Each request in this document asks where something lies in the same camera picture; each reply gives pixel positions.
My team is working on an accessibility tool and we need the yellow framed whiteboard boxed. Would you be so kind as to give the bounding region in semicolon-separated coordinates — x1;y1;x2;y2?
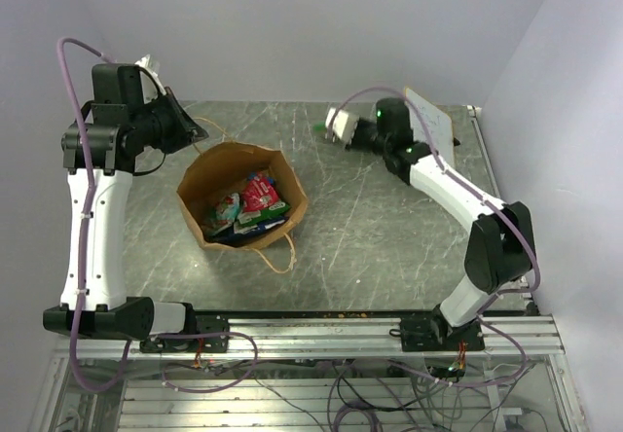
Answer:
404;87;455;167

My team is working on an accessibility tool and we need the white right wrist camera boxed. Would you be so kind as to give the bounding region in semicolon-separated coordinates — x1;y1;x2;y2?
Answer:
325;108;359;148

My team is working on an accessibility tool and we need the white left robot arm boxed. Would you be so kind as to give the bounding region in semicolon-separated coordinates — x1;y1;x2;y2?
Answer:
43;58;207;351

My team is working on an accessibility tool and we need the teal snack packet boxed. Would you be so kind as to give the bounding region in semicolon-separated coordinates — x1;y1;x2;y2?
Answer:
204;193;241;236

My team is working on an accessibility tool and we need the red snack packet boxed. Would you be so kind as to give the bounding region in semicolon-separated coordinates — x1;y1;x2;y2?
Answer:
240;173;281;213

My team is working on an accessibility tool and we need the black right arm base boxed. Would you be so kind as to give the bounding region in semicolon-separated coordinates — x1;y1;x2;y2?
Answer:
392;311;485;352

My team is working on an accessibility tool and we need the blue snack box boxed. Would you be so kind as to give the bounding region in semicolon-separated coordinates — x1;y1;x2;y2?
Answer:
209;216;288;246

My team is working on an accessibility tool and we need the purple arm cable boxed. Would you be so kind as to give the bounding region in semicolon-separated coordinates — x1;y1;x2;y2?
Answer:
56;37;262;394
330;86;542;388

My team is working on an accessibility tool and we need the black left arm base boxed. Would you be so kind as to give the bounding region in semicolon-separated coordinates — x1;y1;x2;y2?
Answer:
139;315;230;354

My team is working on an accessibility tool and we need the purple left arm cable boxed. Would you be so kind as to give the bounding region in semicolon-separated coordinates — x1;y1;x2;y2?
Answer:
56;37;262;394

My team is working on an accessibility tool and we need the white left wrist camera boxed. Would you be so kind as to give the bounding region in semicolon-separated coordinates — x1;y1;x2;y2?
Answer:
135;54;165;101

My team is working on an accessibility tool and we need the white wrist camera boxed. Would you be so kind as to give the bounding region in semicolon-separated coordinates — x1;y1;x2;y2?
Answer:
135;54;165;101
325;108;359;148

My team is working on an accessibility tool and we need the aluminium frame rail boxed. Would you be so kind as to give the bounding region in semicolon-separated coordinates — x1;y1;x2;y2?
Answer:
77;316;565;360

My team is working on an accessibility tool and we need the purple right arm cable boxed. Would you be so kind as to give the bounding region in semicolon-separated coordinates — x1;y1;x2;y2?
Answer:
330;86;542;388

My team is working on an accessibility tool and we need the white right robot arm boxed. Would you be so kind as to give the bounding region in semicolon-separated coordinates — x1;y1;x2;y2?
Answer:
325;90;540;350

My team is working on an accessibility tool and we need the brown paper bag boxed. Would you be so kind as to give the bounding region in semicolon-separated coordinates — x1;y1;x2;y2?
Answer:
177;121;309;274

